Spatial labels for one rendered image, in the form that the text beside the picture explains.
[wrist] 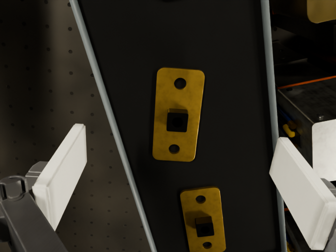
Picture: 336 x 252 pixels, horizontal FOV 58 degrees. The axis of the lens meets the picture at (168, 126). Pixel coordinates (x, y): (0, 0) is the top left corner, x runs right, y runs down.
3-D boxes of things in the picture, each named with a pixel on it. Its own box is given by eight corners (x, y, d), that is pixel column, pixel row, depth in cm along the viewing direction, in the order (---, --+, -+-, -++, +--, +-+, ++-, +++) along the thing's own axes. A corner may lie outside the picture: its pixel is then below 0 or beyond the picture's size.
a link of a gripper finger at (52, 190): (53, 237, 15) (37, 236, 15) (87, 162, 21) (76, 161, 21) (47, 187, 14) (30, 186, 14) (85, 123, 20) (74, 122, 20)
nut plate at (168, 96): (193, 160, 28) (194, 167, 27) (152, 157, 27) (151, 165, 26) (205, 69, 24) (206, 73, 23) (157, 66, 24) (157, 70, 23)
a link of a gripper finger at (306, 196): (327, 203, 14) (343, 204, 14) (277, 136, 20) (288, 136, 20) (310, 251, 15) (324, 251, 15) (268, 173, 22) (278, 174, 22)
